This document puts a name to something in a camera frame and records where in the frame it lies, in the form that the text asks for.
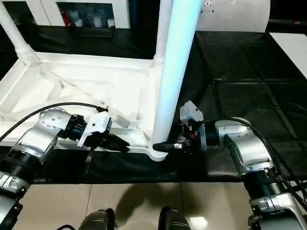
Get white plastic table top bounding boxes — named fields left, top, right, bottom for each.
left=0, top=51, right=170, bottom=161

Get white plastic table leg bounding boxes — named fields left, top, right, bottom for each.
left=153, top=0, right=174, bottom=67
left=149, top=0, right=203, bottom=153
left=0, top=2, right=39, bottom=64

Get dark right robot foot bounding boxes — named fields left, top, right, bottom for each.
left=157, top=207, right=192, bottom=230

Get dark robot foot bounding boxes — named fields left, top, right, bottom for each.
left=157, top=207, right=192, bottom=230
left=78, top=208, right=117, bottom=230

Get dark left robot foot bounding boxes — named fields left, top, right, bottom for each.
left=78, top=208, right=117, bottom=230

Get black work mat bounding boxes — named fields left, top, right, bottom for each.
left=0, top=24, right=307, bottom=185

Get small bottles on shelf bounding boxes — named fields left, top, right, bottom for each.
left=57, top=3, right=116, bottom=27

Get white plastic bag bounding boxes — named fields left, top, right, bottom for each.
left=194, top=0, right=271, bottom=34

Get black cabinet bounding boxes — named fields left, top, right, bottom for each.
left=129, top=0, right=164, bottom=30

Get white flat sheet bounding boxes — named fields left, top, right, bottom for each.
left=270, top=32, right=307, bottom=80

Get white cabinet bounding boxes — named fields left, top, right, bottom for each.
left=0, top=0, right=131, bottom=29

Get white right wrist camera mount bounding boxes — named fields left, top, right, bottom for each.
left=179, top=100, right=205, bottom=127

